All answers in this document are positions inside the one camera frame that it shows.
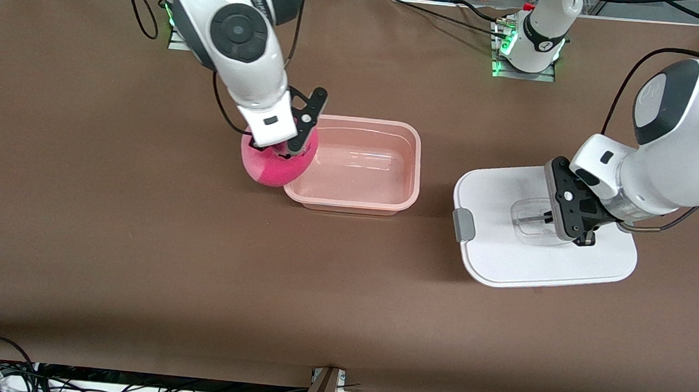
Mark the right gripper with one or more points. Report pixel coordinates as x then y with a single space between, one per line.
252 143

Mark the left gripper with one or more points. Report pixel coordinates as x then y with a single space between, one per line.
598 214

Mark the pink plush toy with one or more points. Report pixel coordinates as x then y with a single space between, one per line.
274 169

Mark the white plastic box lid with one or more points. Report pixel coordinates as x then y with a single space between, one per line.
505 256

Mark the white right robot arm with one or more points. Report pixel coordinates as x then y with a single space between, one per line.
238 28

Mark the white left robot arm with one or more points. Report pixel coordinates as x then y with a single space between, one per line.
685 139

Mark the pink plastic box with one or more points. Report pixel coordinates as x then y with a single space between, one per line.
357 172

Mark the grey lid latch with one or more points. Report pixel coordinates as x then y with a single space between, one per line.
463 225

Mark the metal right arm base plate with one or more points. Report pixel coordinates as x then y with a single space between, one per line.
179 38

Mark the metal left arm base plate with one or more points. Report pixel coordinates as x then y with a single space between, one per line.
500 68

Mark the metal edge bracket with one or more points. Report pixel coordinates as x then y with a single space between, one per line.
341 380

